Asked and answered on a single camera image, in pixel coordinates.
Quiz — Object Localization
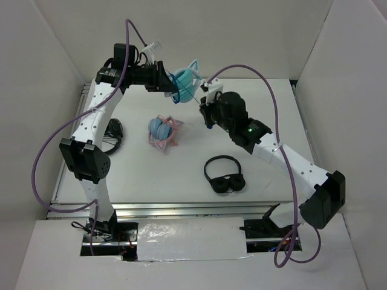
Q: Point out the large black wired headphones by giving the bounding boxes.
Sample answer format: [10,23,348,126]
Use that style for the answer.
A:
[103,118,123,156]

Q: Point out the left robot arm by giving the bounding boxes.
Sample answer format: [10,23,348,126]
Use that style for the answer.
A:
[59,42,177,241]

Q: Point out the pink blue cat headphones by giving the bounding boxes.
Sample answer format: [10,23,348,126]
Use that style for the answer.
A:
[148,115,184,151]

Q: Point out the teal cat ear headphones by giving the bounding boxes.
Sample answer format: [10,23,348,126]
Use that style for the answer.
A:
[164,59,202,104]

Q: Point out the small black headphones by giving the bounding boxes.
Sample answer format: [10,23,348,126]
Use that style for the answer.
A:
[203,155,246,194]

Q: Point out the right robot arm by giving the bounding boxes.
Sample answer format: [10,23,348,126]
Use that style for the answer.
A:
[199,92,346,237]

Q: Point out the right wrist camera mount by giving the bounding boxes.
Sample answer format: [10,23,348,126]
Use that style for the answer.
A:
[200,78,224,105]

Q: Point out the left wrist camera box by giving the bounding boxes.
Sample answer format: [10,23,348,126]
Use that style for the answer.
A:
[141,41,161,64]

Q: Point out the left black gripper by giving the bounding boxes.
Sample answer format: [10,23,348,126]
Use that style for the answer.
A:
[126,60,177,92]

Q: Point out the blue headphone cable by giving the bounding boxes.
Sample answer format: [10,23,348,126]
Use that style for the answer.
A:
[168,72,212,130]

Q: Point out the aluminium rail frame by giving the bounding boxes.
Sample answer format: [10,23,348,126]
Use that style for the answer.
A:
[52,79,314,219]

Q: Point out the white taped cover plate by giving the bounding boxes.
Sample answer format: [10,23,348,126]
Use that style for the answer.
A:
[137,217,247,262]

